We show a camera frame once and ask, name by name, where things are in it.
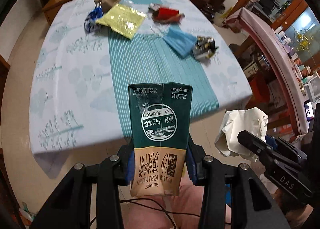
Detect white paper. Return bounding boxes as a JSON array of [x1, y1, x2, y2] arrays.
[[215, 107, 268, 162]]

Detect green brown milk carton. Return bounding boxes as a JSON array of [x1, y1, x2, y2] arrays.
[[129, 83, 193, 197]]

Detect black silver wrapper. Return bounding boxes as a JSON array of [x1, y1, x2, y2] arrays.
[[192, 36, 219, 60]]

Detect blue face mask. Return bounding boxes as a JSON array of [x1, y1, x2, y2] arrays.
[[163, 27, 197, 58]]

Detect red cigarette box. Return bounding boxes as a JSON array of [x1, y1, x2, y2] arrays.
[[152, 7, 185, 24]]

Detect yellow-green foil bag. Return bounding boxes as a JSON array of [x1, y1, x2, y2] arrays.
[[95, 4, 147, 40]]

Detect blue white snack wrapper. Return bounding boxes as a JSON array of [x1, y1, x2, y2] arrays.
[[84, 6, 104, 33]]

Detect clear plastic cup lid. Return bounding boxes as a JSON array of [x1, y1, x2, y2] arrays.
[[150, 24, 170, 37]]

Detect pink trouser legs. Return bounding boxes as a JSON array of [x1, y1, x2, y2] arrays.
[[123, 174, 204, 228]]

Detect pink covered side table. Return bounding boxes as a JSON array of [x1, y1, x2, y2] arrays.
[[226, 8, 309, 135]]

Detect black cable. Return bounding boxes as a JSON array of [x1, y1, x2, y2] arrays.
[[89, 197, 232, 229]]

